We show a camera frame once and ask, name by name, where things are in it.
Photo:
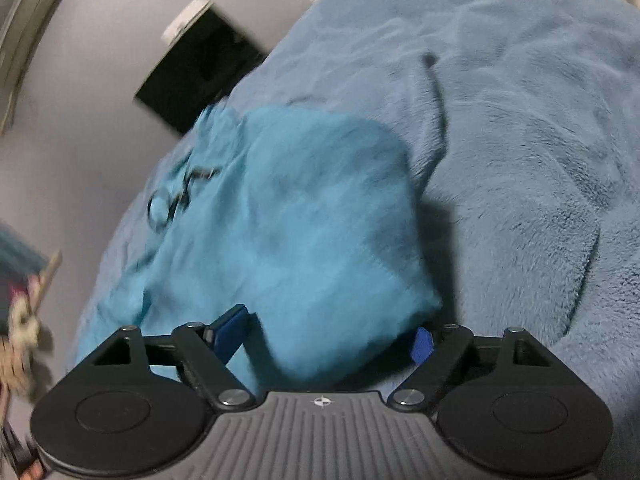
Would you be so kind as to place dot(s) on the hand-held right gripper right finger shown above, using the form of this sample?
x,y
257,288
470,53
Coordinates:
x,y
422,345

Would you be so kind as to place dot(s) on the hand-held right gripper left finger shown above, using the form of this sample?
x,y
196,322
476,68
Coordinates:
x,y
235,322

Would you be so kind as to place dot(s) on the teal hooded zip jacket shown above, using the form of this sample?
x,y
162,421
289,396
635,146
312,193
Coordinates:
x,y
300,235

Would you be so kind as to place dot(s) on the cream plush toy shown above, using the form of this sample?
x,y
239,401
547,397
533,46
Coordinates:
x,y
20,350

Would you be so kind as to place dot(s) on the pink plush toy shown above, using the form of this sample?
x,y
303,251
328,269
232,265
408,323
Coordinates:
x,y
22,292

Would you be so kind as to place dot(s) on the wooden window ledge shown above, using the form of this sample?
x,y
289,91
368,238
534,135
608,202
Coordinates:
x,y
47,277

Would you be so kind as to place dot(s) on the teal curtain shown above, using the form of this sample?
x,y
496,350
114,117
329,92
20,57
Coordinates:
x,y
17,260

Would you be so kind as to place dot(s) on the black flat screen television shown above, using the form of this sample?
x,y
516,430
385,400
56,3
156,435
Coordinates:
x,y
200,75

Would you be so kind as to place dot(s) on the white flat object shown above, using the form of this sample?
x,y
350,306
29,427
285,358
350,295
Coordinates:
x,y
186,20

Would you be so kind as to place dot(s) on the grey wall fixture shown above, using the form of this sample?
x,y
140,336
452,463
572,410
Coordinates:
x,y
25,35

